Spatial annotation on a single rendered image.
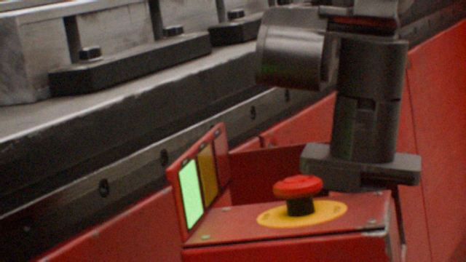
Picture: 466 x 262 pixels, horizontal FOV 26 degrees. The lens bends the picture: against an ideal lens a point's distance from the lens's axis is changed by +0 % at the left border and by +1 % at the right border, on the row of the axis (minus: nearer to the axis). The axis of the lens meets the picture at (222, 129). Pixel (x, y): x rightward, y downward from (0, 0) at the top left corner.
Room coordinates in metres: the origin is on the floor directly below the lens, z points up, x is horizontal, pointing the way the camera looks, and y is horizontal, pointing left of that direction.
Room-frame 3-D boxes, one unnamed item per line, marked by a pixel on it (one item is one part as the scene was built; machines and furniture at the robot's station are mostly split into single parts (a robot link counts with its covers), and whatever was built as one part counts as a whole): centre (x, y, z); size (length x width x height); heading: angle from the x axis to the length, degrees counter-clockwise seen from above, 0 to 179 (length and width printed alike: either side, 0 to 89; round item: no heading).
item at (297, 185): (0.77, -0.05, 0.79); 0.04 x 0.04 x 0.04
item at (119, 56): (1.18, 0.09, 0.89); 0.30 x 0.05 x 0.03; 154
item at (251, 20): (1.54, -0.09, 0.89); 0.30 x 0.05 x 0.03; 154
